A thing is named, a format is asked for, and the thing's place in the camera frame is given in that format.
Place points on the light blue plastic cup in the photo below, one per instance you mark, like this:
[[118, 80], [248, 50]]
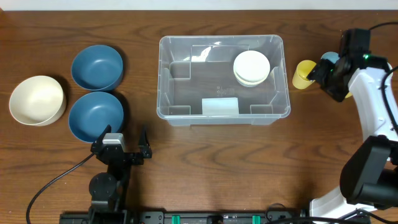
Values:
[[332, 57]]

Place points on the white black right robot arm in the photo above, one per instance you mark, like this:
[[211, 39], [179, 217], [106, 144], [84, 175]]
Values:
[[365, 184]]

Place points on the white small bowl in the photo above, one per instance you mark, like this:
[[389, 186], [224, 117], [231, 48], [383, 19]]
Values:
[[251, 66]]

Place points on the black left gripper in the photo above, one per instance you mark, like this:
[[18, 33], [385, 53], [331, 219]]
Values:
[[125, 156]]

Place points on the blue bowl near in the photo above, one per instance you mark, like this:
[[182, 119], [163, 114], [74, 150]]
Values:
[[92, 113]]

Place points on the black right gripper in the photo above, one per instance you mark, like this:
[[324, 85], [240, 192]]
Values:
[[319, 72]]

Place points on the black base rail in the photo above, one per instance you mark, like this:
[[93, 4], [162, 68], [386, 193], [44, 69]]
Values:
[[192, 218]]

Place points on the clear plastic storage bin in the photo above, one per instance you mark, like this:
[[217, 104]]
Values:
[[197, 84]]

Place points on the blue bowl far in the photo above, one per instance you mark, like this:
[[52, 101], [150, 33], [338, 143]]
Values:
[[98, 68]]

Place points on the blue bowl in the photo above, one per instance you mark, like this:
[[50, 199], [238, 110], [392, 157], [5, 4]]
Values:
[[98, 68], [92, 113]]

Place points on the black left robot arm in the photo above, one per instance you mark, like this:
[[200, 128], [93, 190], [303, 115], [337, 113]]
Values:
[[108, 189]]

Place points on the cream large bowl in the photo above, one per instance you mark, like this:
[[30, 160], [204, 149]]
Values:
[[37, 101]]

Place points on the yellow plastic cup left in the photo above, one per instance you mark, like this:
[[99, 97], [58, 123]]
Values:
[[300, 80]]

